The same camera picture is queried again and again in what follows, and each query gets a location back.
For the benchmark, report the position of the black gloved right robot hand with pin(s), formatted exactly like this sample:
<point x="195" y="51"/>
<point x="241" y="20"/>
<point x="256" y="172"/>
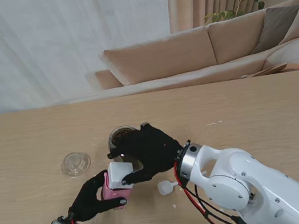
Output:
<point x="153" y="152"/>

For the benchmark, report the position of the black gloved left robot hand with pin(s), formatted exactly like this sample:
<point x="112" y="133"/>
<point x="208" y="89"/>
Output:
<point x="91" y="199"/>

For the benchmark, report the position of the pink square coffee jar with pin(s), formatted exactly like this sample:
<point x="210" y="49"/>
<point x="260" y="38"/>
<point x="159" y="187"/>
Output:
<point x="113" y="195"/>

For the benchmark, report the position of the white square jar lid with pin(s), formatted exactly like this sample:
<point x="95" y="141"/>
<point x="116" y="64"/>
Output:
<point x="118" y="174"/>

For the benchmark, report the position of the glass jar of coffee beans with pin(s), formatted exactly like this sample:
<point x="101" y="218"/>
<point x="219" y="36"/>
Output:
<point x="119" y="136"/>

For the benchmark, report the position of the white plastic spoon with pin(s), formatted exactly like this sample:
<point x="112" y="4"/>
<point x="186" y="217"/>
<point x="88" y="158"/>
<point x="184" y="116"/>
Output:
<point x="165" y="188"/>

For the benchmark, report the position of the clear glass jar lid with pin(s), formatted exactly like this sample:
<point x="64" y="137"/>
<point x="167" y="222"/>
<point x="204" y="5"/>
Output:
<point x="76" y="163"/>

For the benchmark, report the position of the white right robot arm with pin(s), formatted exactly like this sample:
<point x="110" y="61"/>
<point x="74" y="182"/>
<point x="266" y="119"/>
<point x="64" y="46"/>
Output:
<point x="252" y="183"/>

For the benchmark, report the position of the white paper scrap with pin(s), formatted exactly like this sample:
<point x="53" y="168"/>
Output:
<point x="174" y="206"/>

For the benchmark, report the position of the beige sofa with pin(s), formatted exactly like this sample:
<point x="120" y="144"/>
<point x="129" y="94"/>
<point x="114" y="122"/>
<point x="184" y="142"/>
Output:
<point x="163" y="57"/>

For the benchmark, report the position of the wooden tray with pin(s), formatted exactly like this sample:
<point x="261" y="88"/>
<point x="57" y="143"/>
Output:
<point x="271" y="69"/>

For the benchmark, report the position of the white sheer curtain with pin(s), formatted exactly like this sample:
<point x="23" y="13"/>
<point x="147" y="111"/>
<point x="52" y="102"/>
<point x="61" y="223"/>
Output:
<point x="53" y="42"/>

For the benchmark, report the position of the white blanket on sofa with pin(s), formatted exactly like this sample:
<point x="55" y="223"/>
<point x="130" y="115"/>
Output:
<point x="298" y="52"/>

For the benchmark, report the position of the grey sofa cushion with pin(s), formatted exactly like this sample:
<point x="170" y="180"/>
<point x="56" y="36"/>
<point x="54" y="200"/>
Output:
<point x="276" y="25"/>

